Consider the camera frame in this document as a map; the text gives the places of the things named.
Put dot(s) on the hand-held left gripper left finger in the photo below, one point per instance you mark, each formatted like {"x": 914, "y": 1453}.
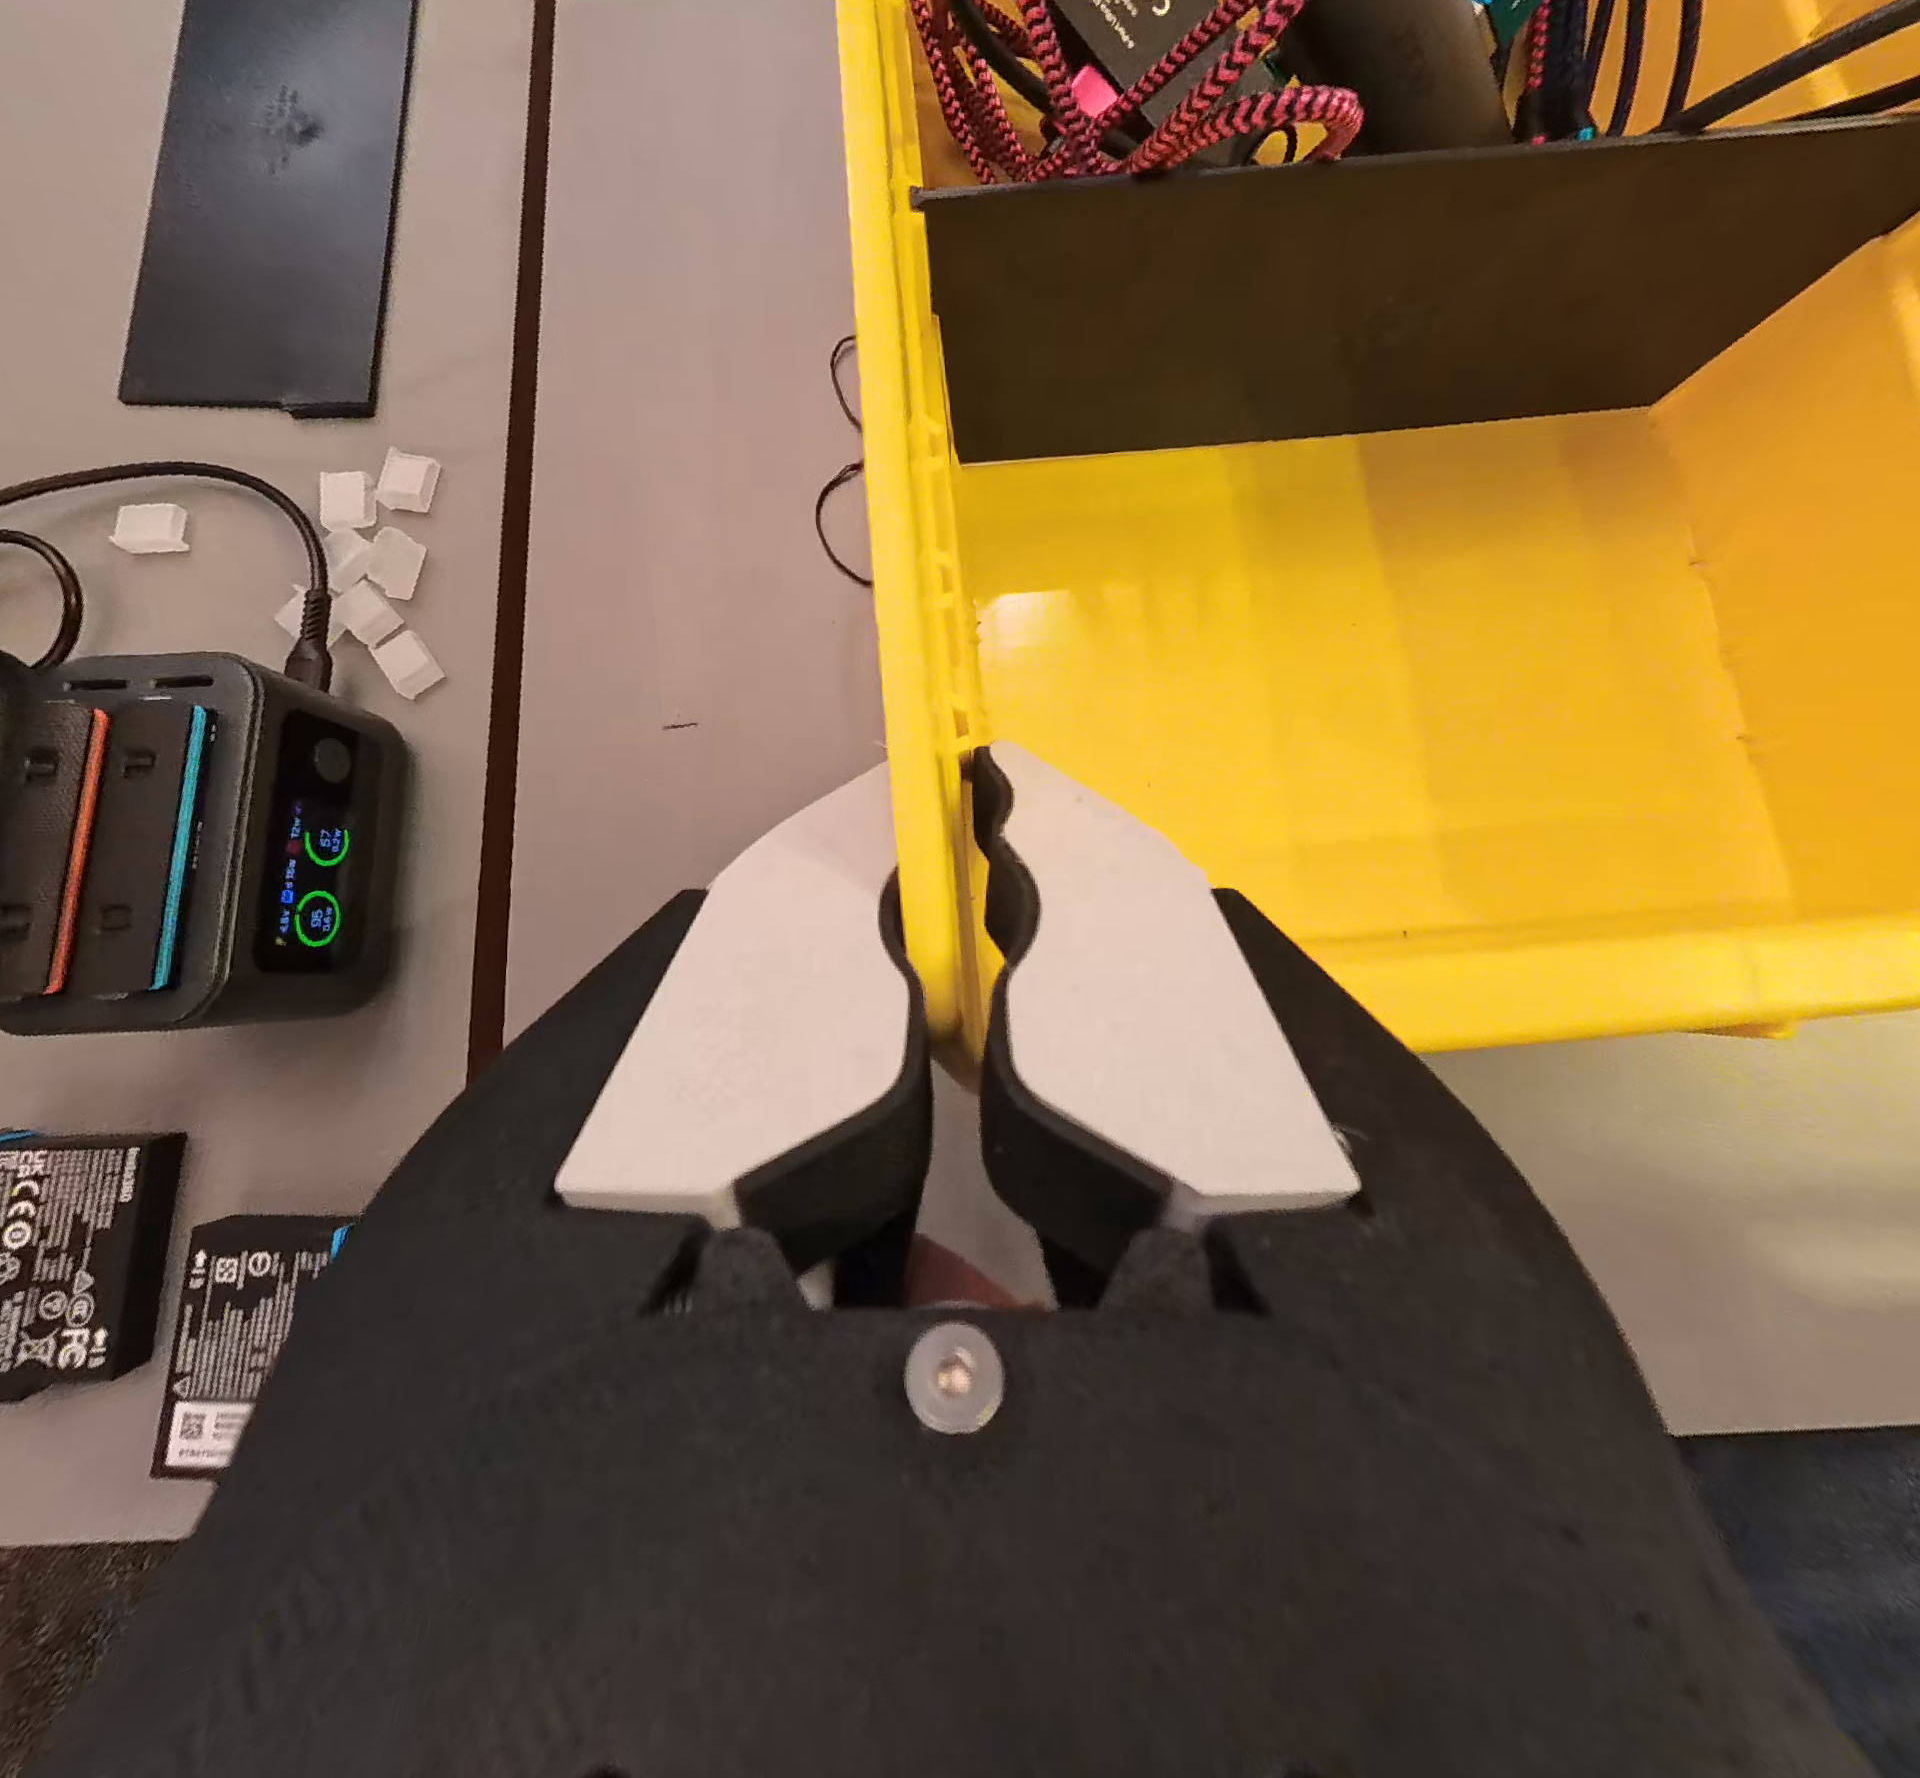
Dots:
{"x": 750, "y": 1042}

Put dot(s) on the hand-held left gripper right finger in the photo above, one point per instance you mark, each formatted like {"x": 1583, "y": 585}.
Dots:
{"x": 1171, "y": 1042}

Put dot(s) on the yellow plastic bin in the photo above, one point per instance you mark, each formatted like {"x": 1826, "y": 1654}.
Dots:
{"x": 1351, "y": 699}

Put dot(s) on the black twist tie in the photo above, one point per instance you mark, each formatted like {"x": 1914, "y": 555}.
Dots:
{"x": 820, "y": 525}
{"x": 837, "y": 384}

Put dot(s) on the grey usb hub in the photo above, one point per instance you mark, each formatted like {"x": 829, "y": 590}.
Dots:
{"x": 1396, "y": 22}

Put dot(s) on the black device with display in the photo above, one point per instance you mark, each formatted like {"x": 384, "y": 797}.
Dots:
{"x": 300, "y": 759}

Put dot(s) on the pile of clear plastic caps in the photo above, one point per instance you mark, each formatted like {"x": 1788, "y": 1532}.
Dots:
{"x": 395, "y": 563}

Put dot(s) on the teal-striped battery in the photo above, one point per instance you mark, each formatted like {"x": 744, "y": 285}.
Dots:
{"x": 164, "y": 833}

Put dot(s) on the orange-striped battery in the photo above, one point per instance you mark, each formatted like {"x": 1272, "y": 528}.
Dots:
{"x": 61, "y": 833}

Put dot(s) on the black bin divider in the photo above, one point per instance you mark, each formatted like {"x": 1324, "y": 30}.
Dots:
{"x": 286, "y": 143}
{"x": 1351, "y": 294}

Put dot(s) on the black camera battery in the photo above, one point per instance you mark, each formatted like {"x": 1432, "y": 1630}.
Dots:
{"x": 240, "y": 1341}
{"x": 74, "y": 1254}

